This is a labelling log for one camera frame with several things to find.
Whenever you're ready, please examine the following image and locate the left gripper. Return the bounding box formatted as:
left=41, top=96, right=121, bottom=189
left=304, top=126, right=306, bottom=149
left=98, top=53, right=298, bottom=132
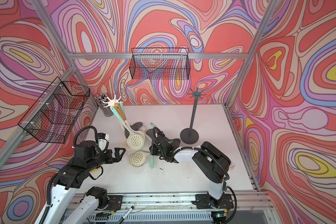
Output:
left=86, top=147, right=126, bottom=172

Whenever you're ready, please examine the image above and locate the cream skimmer mint handle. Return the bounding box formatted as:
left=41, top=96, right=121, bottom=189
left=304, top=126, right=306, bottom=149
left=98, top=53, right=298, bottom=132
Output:
left=110, top=105, right=145, bottom=150

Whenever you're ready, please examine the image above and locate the dark grey utensil rack stand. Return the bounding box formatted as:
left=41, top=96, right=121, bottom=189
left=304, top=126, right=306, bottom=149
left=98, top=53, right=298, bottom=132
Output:
left=180, top=89, right=205, bottom=145

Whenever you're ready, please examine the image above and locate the cream slotted spoon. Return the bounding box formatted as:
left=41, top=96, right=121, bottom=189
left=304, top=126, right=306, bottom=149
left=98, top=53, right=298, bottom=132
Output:
left=139, top=126, right=152, bottom=141

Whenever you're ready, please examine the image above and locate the grey skimmer mint handle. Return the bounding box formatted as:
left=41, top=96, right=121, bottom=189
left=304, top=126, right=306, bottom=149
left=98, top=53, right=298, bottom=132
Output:
left=119, top=102, right=130, bottom=138

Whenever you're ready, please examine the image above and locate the cream skimmer wooden handle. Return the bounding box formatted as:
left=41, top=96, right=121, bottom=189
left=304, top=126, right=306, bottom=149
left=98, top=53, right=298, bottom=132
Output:
left=115, top=104, right=145, bottom=150

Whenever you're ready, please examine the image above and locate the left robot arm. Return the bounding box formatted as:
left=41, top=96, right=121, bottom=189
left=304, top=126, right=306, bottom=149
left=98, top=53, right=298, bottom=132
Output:
left=35, top=126, right=126, bottom=224

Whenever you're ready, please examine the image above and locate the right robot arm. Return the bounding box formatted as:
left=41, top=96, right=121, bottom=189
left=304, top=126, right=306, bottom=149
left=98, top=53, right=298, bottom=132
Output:
left=150, top=134, right=237, bottom=211

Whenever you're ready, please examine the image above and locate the cream skimmer on table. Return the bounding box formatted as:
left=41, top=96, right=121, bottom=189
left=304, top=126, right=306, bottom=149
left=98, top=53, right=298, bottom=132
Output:
left=129, top=151, right=151, bottom=167

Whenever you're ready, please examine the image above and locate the cream utensil rack stand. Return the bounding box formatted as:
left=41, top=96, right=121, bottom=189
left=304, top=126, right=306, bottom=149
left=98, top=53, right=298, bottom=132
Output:
left=102, top=94, right=135, bottom=153

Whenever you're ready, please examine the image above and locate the yellow calculator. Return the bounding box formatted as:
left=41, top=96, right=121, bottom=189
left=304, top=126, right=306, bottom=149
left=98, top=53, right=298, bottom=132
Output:
left=90, top=167, right=102, bottom=173

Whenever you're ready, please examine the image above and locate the pen holder cup with pens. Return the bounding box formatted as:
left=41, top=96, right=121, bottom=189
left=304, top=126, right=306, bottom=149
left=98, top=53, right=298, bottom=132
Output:
left=95, top=94, right=113, bottom=117

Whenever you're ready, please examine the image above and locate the black marker pen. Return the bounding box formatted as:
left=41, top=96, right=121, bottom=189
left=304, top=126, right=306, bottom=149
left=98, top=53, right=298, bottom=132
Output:
left=121, top=206, right=134, bottom=220

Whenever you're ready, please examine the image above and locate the mint handle utensil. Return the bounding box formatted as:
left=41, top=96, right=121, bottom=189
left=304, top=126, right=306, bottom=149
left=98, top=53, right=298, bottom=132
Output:
left=165, top=137, right=181, bottom=147

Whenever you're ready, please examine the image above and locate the grey slotted spoon mint handle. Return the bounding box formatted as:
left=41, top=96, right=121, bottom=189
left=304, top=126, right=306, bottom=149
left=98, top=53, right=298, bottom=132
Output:
left=146, top=128, right=155, bottom=169

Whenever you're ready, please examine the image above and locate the grey slotted spatula mint handle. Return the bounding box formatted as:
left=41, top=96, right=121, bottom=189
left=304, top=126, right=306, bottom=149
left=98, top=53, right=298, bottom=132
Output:
left=130, top=122, right=143, bottom=131

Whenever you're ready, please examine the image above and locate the black wire basket left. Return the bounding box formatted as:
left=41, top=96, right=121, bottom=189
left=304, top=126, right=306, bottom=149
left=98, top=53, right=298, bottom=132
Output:
left=18, top=77, right=90, bottom=144

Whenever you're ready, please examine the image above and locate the black wire basket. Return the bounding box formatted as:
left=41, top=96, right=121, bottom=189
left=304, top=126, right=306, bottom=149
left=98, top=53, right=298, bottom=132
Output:
left=129, top=47, right=190, bottom=80
left=18, top=77, right=90, bottom=144

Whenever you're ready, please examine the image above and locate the black wire basket back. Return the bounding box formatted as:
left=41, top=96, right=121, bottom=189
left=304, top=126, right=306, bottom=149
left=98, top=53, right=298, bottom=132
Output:
left=129, top=47, right=190, bottom=80

